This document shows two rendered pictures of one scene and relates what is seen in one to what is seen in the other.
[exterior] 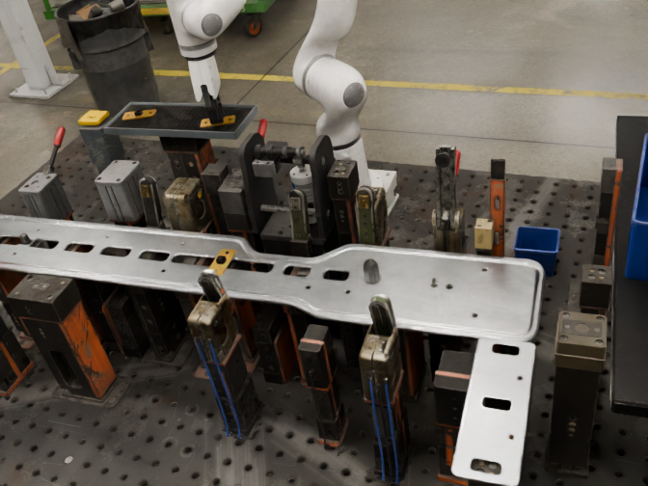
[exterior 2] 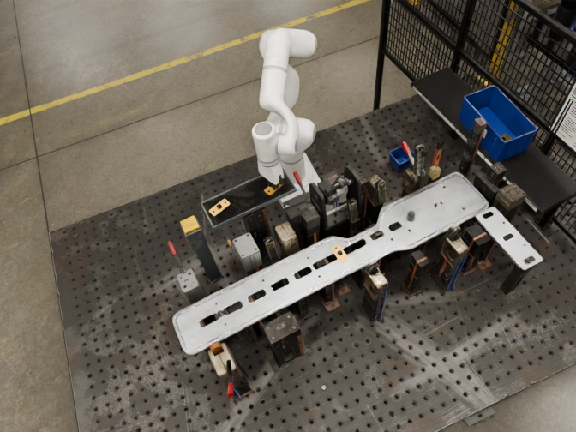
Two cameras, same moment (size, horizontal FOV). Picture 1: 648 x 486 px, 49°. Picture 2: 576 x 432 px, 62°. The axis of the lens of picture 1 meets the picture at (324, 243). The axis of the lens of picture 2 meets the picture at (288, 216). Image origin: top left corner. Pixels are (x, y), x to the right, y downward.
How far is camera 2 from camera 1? 1.44 m
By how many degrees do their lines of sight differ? 35
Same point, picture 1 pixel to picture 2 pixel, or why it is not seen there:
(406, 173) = not seen: hidden behind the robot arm
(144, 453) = (351, 357)
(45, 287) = (285, 325)
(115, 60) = not seen: outside the picture
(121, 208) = (256, 261)
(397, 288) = (425, 216)
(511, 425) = (520, 241)
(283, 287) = (382, 246)
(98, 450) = (331, 373)
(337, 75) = (306, 128)
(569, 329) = (510, 195)
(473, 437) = (515, 253)
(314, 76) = not seen: hidden behind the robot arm
